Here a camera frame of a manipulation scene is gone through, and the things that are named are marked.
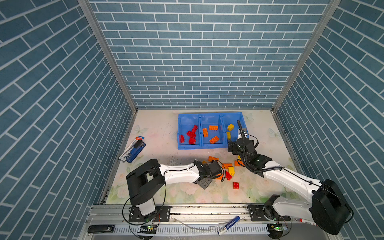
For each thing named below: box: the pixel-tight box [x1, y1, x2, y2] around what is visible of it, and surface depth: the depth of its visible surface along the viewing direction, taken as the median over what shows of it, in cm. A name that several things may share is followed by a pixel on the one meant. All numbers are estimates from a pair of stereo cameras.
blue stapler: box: [118, 136, 146, 163], surface depth 97 cm
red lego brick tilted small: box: [225, 171, 233, 181], surface depth 86 cm
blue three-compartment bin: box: [177, 112, 249, 150], surface depth 106 cm
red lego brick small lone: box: [232, 182, 240, 190], surface depth 84 cm
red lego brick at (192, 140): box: [188, 137, 196, 145], surface depth 101 cm
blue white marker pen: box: [217, 216, 241, 236], surface depth 71 cm
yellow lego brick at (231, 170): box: [228, 166, 235, 176], surface depth 88 cm
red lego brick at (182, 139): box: [179, 134, 186, 144], surface depth 103 cm
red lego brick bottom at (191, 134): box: [186, 130, 197, 139], surface depth 106 cm
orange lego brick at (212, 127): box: [209, 125, 219, 131], surface depth 107 cm
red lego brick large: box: [191, 125, 198, 135], surface depth 107 cm
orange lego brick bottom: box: [202, 128, 209, 138], surface depth 106 cm
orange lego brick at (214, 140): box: [209, 136, 220, 144], surface depth 104 cm
